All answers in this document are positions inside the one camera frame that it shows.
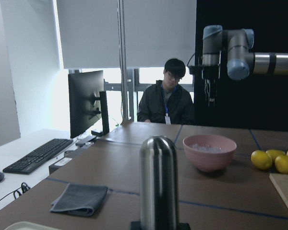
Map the black keyboard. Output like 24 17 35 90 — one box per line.
3 138 73 174

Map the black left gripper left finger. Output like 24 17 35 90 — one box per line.
130 221 141 230

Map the pink bowl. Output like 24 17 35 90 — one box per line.
183 135 237 172

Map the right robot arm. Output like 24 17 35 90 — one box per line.
188 25 288 106

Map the black computer monitor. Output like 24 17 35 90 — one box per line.
68 70 109 138

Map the seated person black jacket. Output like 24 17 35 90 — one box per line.
137 58 195 125

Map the aluminium frame post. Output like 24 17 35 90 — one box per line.
117 0 129 121

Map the grey folded cloth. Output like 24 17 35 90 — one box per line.
50 183 108 217

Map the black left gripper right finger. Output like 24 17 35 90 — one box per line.
178 223 191 230

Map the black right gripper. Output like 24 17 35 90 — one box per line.
188 64 220 107

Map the white bear tray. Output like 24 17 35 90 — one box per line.
5 221 52 230

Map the steel muddler rod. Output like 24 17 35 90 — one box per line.
140 136 179 230

